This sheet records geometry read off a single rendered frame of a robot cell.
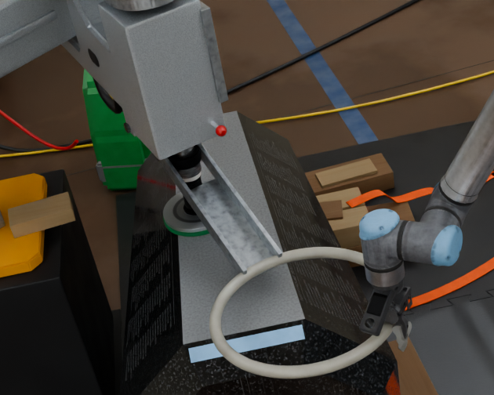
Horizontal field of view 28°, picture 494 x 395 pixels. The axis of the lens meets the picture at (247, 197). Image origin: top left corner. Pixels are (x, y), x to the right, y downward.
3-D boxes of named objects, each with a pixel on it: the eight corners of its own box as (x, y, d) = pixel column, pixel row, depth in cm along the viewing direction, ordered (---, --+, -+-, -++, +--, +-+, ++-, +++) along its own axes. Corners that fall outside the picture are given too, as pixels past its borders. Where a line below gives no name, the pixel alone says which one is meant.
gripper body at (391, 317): (413, 306, 236) (409, 266, 230) (398, 329, 231) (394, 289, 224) (384, 299, 240) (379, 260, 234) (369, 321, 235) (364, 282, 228)
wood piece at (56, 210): (13, 238, 310) (9, 226, 307) (11, 220, 318) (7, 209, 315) (75, 220, 312) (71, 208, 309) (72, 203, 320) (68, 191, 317)
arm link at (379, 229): (394, 232, 213) (350, 226, 218) (399, 277, 220) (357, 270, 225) (407, 207, 220) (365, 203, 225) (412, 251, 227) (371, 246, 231)
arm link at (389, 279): (393, 277, 221) (354, 268, 226) (395, 293, 223) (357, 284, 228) (409, 253, 227) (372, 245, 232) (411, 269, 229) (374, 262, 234)
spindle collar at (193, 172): (164, 166, 295) (142, 79, 277) (192, 154, 298) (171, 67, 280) (180, 184, 286) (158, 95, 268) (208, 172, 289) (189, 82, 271)
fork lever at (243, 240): (121, 126, 302) (119, 115, 298) (177, 103, 307) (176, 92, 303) (232, 288, 263) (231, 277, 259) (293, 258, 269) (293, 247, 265)
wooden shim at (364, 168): (322, 188, 419) (321, 186, 418) (315, 175, 427) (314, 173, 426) (377, 172, 421) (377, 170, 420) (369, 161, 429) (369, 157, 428)
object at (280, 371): (179, 307, 260) (177, 298, 258) (335, 231, 275) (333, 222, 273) (267, 413, 221) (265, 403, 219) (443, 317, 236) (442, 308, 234)
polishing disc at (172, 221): (246, 201, 300) (245, 197, 299) (200, 240, 288) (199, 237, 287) (195, 182, 312) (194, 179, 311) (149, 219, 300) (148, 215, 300)
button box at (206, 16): (207, 92, 278) (187, 1, 261) (216, 88, 279) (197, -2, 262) (220, 103, 272) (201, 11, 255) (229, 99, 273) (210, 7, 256)
